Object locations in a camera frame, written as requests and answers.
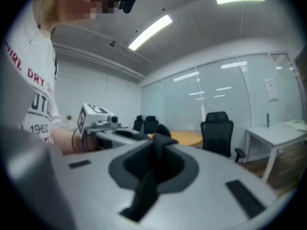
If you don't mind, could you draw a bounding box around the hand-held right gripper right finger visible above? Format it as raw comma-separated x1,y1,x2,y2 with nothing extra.
139,145,292,230

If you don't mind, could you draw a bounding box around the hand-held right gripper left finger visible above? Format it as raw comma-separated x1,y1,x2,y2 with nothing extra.
49,139,154,230

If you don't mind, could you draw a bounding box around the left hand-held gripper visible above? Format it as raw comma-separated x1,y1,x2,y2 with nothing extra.
77,102,152,150

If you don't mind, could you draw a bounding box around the black mesh office chair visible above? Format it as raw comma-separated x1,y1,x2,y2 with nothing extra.
200,111,247,163

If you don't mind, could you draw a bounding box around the person's left forearm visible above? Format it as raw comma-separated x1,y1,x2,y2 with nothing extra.
51,126,96,156

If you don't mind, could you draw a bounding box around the round wooden table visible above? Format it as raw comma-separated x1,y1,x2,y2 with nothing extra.
167,131,204,147

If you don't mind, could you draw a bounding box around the white printed t-shirt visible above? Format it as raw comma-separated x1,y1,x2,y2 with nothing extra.
4,0,62,145

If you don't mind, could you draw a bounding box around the white desk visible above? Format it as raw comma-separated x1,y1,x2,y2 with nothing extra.
244,121,307,182

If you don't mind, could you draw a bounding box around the person's head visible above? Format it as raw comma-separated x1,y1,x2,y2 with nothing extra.
40,0,121,31

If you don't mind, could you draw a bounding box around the paper notice on glass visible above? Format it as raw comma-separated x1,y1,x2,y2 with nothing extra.
263,77,279,103

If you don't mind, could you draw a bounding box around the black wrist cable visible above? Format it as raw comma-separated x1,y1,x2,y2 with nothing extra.
71,127,83,153

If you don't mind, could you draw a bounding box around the thin necklace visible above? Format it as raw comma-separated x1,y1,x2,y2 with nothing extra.
28,0,52,45

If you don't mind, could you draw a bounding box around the black head-mounted camera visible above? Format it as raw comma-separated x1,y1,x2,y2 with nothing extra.
118,0,139,14

